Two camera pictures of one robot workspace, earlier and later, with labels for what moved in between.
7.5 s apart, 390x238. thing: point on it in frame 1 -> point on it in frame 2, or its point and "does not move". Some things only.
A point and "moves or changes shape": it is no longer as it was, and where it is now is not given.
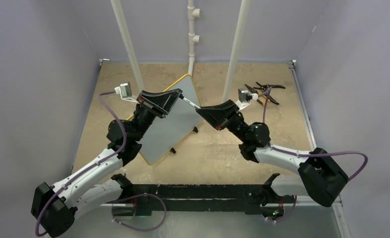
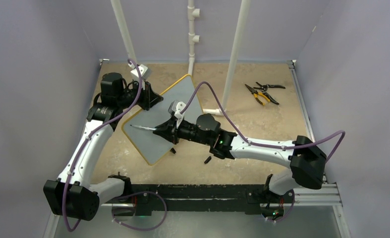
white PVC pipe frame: (192, 38) does not move
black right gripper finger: (215, 115) -> (168, 131)
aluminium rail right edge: (291, 65) does not move
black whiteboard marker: (189, 101) moves or changes shape
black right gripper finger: (229, 104) -> (168, 126)
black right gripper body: (231, 122) -> (186, 130)
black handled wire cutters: (265, 87) does not move
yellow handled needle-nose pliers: (255, 91) does not move
